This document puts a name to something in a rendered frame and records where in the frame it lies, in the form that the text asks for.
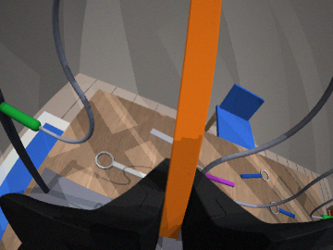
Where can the purple handle with grey loop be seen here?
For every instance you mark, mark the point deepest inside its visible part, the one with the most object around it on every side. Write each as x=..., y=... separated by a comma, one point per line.
x=213, y=178

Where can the grey flat bar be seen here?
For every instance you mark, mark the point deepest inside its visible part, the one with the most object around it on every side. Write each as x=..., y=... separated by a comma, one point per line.
x=161, y=136

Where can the grey loop with white straight handle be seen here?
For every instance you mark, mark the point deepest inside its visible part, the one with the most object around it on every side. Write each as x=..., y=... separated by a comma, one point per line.
x=134, y=172

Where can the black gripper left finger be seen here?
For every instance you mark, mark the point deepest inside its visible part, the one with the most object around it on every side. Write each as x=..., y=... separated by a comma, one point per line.
x=130, y=222

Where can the grey ring with blue handle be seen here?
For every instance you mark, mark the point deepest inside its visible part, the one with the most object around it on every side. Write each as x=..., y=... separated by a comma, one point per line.
x=254, y=175
x=282, y=211

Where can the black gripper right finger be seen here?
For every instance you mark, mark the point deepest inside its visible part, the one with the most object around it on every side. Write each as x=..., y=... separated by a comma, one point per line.
x=212, y=221

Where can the orange handle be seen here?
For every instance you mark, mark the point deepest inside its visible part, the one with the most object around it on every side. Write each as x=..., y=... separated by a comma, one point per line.
x=194, y=99

